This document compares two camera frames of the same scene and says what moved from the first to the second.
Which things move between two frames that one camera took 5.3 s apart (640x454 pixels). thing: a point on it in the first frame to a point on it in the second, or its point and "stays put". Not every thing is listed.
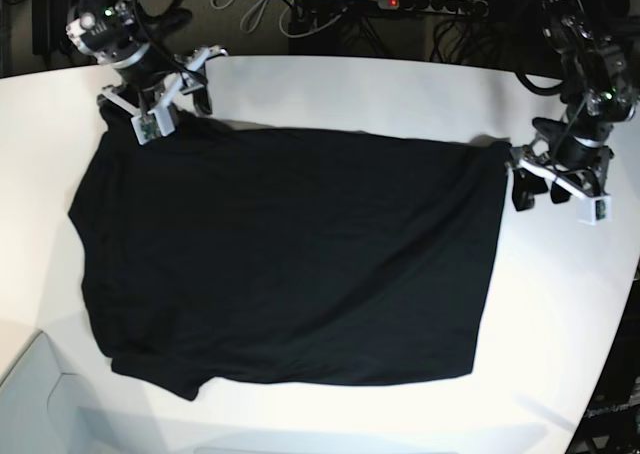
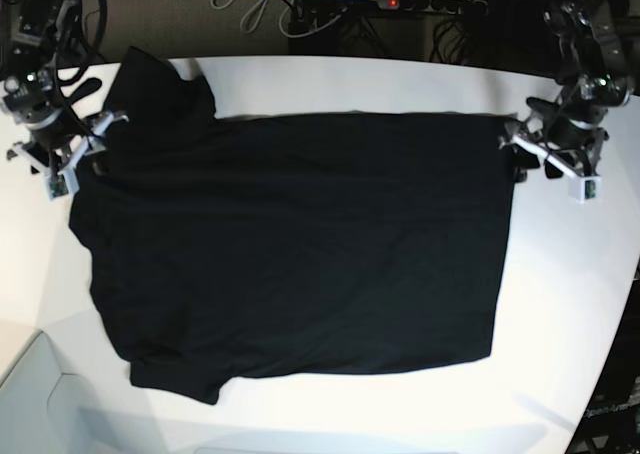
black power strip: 432,3 stays put
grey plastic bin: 45,411 stays put
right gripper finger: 559,194 to 551,171
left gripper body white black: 148,87 to 58,153
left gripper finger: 197,85 to 99,163
